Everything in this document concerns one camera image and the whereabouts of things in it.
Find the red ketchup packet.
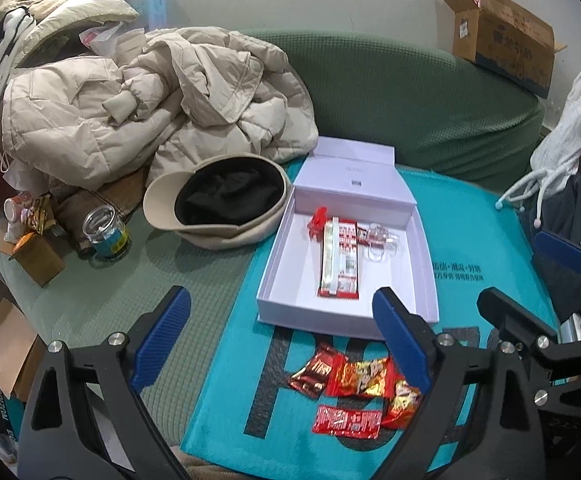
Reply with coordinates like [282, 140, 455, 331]
[304, 206, 332, 242]

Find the green sofa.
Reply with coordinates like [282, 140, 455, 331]
[0, 29, 546, 461]

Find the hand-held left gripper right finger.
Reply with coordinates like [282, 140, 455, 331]
[373, 287, 551, 480]

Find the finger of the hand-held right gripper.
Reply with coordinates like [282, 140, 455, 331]
[477, 287, 581, 361]
[533, 230, 581, 283]

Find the gold snack wrapper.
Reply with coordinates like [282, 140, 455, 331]
[28, 194, 54, 234]

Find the beige puffer jacket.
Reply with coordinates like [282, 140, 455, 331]
[0, 27, 319, 196]

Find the red gold candy packet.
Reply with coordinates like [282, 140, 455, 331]
[326, 355, 398, 399]
[383, 377, 423, 430]

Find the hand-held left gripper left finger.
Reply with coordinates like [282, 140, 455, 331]
[18, 285, 192, 480]

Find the glass jar with teal label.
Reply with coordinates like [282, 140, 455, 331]
[81, 207, 132, 262]

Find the flat cardboard box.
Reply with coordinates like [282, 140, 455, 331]
[0, 299, 47, 402]

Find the small brown cardboard box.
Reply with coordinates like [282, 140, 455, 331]
[8, 232, 66, 288]

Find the dark grey cloth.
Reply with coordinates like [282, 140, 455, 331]
[520, 172, 581, 323]

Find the small red sauce sachet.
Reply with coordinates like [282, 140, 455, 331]
[311, 404, 383, 440]

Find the white cloth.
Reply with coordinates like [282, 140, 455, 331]
[530, 60, 581, 201]

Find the large open cardboard box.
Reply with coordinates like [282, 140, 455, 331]
[434, 0, 568, 99]

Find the long red white snack packet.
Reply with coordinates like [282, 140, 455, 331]
[317, 216, 361, 301]

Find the white cardboard gift box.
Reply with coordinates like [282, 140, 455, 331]
[256, 136, 440, 342]

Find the cream puffer coat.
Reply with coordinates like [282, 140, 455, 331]
[25, 0, 142, 48]

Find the white drawstring cord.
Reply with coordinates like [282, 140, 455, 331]
[495, 172, 548, 227]

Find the teal bubble mailer bag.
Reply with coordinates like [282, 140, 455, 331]
[180, 165, 561, 468]

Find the white curved strap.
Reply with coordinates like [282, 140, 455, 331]
[0, 7, 36, 132]

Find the beige cap with black lining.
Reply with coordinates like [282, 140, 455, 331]
[143, 156, 291, 250]

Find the dark red snack packet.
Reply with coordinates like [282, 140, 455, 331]
[289, 342, 348, 401]

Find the light blue box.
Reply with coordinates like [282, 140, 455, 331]
[125, 0, 167, 31]

